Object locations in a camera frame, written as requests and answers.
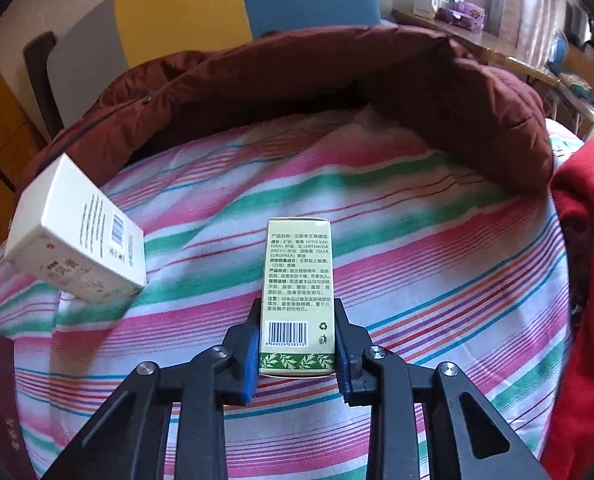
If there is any grey yellow blue headboard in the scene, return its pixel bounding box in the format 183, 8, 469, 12
46, 0, 381, 131

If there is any purple tissue pack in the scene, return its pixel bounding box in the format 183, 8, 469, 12
439, 0, 487, 31

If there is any yellow wooden wardrobe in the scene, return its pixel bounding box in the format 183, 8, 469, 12
0, 42, 46, 281

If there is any green white carton box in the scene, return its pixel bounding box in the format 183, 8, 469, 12
258, 217, 338, 379

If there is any red blanket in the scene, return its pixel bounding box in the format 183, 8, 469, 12
541, 134, 594, 480

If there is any maroon gift box gold lined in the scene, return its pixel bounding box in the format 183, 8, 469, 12
0, 327, 38, 480

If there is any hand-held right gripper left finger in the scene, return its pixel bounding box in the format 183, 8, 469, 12
42, 299, 263, 480

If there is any pink curtain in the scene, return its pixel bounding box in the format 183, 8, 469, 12
486, 0, 573, 56

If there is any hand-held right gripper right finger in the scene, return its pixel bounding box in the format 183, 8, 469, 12
333, 300, 552, 480

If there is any maroon padded jacket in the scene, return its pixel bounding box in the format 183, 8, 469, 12
24, 24, 556, 191

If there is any black chair back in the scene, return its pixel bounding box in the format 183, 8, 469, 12
22, 31, 66, 139

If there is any striped bedsheet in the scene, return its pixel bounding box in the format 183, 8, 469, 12
0, 105, 578, 480

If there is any shelf cart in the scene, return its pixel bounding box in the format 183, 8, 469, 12
546, 49, 594, 136

